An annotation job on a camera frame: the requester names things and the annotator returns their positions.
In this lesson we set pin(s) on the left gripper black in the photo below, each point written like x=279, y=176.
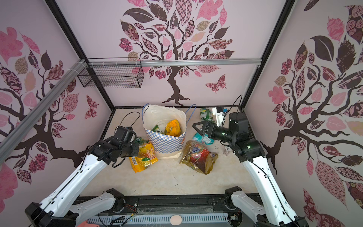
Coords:
x=135, y=152

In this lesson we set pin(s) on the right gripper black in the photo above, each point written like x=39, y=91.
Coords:
x=206, y=129

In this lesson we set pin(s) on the teal snack packet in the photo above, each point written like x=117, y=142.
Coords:
x=203, y=139

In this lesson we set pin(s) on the green striped snack packet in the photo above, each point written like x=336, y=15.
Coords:
x=141, y=141

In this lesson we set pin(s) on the orange yellow candy bag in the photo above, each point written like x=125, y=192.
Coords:
x=146, y=158

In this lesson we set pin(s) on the gold candy bag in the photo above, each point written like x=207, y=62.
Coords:
x=197, y=156

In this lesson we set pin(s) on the yellow snack packet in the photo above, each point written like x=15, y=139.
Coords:
x=173, y=128

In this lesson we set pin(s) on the blue checkered paper bag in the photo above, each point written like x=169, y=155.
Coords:
x=166, y=147

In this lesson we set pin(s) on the green Fox's candy bag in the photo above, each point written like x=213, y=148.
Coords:
x=156, y=129

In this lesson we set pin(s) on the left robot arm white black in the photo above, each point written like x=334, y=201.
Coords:
x=79, y=181

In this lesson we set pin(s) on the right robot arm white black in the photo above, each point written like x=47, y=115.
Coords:
x=275, y=211

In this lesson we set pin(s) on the beige round sticker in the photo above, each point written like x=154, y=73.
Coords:
x=176, y=220

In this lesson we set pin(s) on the red object at base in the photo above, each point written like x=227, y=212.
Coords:
x=85, y=224

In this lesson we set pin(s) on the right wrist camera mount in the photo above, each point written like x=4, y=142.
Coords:
x=219, y=112

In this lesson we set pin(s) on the aluminium rail back wall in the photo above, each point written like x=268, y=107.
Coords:
x=243, y=61

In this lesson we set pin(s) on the aluminium rail wall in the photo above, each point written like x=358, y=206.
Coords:
x=243, y=61
x=15, y=137

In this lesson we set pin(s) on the black wire basket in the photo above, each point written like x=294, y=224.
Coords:
x=124, y=72

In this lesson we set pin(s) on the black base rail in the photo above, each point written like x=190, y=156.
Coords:
x=218, y=202

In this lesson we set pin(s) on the white slotted cable duct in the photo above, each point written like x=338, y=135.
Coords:
x=187, y=220

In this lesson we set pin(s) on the aluminium rail left wall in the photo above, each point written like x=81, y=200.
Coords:
x=15, y=137

